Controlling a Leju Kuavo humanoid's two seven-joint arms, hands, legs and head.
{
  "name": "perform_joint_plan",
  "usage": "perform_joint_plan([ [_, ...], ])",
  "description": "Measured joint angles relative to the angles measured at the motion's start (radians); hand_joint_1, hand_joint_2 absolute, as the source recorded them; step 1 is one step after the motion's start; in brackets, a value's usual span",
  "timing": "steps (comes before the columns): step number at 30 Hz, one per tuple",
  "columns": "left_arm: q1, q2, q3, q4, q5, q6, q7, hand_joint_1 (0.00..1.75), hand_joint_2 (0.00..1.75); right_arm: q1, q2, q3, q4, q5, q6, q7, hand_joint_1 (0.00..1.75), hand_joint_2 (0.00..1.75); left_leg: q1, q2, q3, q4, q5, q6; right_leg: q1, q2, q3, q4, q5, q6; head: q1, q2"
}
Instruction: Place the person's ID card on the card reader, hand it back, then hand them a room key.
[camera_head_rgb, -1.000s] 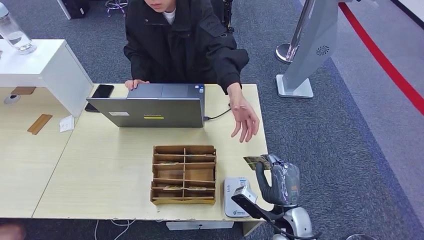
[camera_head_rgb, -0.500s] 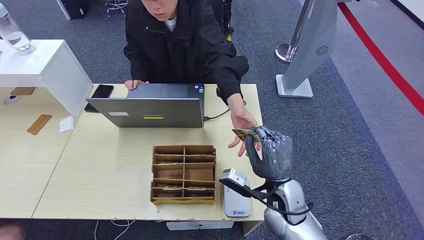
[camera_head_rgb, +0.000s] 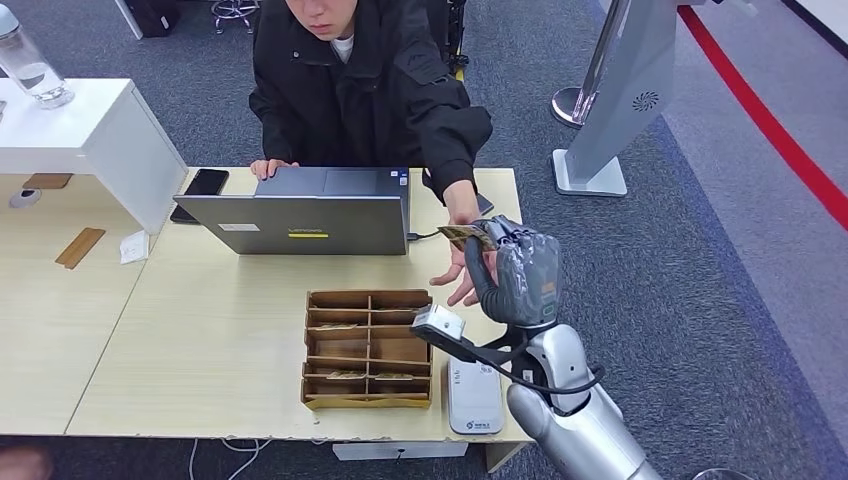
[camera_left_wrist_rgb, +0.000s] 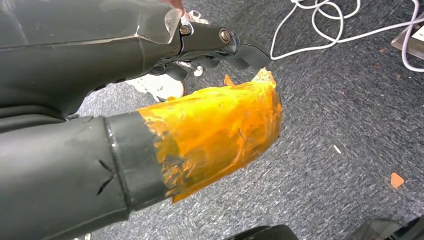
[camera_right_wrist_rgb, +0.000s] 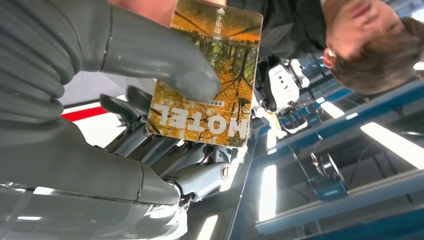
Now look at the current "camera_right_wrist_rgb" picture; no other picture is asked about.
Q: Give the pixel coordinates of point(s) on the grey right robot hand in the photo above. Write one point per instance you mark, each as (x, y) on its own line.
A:
(82, 165)

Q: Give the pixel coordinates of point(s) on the white humanoid robot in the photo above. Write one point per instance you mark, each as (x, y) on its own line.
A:
(281, 82)

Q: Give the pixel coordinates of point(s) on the white earbud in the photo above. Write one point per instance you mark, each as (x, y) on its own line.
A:
(330, 53)

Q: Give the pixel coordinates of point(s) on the blue hanging device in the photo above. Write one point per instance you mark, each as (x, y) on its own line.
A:
(328, 190)

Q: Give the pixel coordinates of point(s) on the person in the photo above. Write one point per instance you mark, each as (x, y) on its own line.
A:
(364, 20)

